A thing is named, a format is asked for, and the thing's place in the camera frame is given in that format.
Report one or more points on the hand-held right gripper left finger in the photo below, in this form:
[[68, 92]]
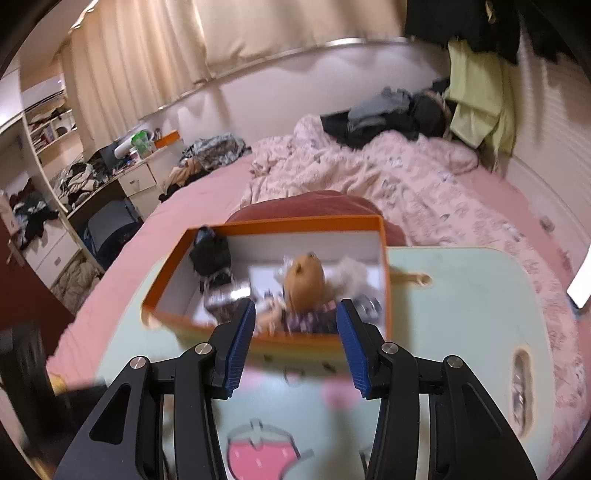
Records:
[[240, 341]]

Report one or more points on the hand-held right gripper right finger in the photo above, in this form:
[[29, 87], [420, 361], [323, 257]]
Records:
[[351, 350]]

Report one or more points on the brown plush toy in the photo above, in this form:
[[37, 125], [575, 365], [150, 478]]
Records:
[[302, 281]]

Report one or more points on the black shiny bag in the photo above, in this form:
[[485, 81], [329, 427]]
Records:
[[210, 254]]

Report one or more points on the orange cardboard box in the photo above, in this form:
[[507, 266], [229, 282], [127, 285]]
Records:
[[300, 224]]

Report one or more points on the yellow cloth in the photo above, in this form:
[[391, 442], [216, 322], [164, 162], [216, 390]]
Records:
[[57, 384]]

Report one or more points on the silver shiny packet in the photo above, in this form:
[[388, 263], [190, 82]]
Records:
[[226, 297]]

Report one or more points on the dark red door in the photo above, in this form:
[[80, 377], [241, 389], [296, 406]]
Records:
[[32, 295]]

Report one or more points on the white fluffy toy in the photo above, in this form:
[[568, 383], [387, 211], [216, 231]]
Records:
[[353, 272]]

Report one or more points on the quilted beige cloth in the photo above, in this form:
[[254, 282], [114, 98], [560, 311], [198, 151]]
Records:
[[74, 286]]

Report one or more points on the mint cartoon lap table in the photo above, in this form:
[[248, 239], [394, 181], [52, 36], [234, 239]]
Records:
[[461, 323]]

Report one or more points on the white drawer cabinet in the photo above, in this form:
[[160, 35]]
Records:
[[51, 254]]

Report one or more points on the pink bed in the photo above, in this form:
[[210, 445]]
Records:
[[184, 217]]

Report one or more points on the dark red pillow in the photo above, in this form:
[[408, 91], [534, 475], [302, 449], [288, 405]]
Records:
[[314, 205]]

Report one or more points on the dark desk chair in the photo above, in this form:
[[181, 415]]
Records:
[[113, 226]]

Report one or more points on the brown crumpled cloth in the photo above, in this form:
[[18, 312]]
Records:
[[187, 174]]

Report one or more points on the pink floral blanket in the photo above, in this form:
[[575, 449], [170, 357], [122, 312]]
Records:
[[415, 184]]

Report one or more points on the patterned grey clothes heap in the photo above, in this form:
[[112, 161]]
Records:
[[212, 150]]

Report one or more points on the clothes heap on desk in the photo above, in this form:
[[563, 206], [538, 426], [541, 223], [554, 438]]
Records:
[[81, 182]]

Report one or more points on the white rounded appliance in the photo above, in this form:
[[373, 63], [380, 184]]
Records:
[[124, 145]]

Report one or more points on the pile of dark clothes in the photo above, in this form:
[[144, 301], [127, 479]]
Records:
[[392, 110]]

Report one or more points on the light green hanging cloth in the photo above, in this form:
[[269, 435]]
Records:
[[475, 92]]

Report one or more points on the beige curtain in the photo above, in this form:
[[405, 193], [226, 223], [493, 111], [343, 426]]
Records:
[[161, 46]]

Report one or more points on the black hanging clothes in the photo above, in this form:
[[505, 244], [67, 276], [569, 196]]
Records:
[[461, 23]]

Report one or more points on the wall shelf unit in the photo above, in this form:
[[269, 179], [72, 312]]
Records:
[[46, 124]]

